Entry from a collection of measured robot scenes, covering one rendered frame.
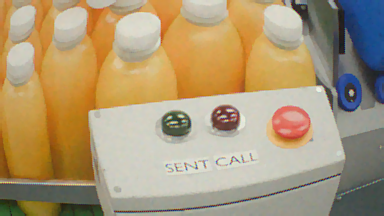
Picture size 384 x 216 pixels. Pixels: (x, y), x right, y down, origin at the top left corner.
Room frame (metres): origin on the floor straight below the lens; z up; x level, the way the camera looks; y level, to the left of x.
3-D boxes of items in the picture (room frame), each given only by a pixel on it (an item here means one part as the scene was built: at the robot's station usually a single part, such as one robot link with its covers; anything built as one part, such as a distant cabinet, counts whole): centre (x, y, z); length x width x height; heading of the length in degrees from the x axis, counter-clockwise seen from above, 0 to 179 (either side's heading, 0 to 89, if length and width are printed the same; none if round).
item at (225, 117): (0.65, -0.02, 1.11); 0.02 x 0.02 x 0.01
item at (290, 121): (0.64, -0.08, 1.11); 0.04 x 0.04 x 0.01
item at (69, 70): (0.76, 0.12, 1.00); 0.07 x 0.07 x 0.20
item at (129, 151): (0.63, -0.03, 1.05); 0.20 x 0.10 x 0.10; 103
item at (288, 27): (0.77, -0.08, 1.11); 0.04 x 0.04 x 0.02
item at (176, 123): (0.64, 0.01, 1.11); 0.02 x 0.02 x 0.01
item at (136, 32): (0.74, 0.05, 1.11); 0.04 x 0.04 x 0.02
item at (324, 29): (0.96, -0.16, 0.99); 0.10 x 0.02 x 0.12; 13
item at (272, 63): (0.77, -0.08, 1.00); 0.07 x 0.07 x 0.20
